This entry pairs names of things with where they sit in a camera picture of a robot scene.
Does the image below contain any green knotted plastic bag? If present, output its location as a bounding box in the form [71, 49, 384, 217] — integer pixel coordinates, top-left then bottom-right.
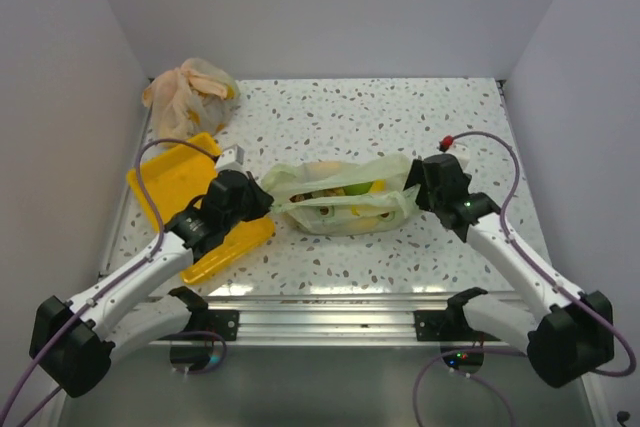
[261, 153, 418, 237]

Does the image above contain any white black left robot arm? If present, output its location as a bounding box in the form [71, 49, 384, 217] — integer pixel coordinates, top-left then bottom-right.
[29, 170, 274, 398]

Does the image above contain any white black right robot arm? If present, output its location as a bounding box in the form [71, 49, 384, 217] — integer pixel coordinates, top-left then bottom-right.
[405, 154, 614, 388]

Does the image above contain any bunch of longan fruit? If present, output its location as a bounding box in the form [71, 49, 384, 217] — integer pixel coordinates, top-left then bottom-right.
[289, 187, 346, 203]

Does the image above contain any orange plastic bag with fruit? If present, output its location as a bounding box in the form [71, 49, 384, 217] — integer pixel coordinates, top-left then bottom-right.
[141, 58, 240, 140]

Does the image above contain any yellow plastic tray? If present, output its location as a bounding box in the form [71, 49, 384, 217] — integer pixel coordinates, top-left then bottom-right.
[141, 132, 275, 285]

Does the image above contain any green apple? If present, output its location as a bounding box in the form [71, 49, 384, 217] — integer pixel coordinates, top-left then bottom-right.
[343, 182, 373, 196]

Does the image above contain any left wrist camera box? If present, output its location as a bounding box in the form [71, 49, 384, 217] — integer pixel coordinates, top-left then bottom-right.
[215, 145, 245, 173]

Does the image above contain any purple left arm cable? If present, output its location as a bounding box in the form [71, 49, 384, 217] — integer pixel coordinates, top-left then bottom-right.
[0, 138, 221, 427]

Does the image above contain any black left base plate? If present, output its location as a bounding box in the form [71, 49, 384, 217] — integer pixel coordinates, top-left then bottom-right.
[160, 309, 240, 342]

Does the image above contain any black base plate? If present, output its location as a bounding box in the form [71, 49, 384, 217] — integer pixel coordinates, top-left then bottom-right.
[160, 309, 240, 342]
[413, 310, 484, 342]

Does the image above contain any aluminium rail frame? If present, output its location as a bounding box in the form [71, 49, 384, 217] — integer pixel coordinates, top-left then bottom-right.
[62, 77, 609, 427]

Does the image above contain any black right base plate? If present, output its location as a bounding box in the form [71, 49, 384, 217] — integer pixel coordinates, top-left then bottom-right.
[413, 310, 484, 342]

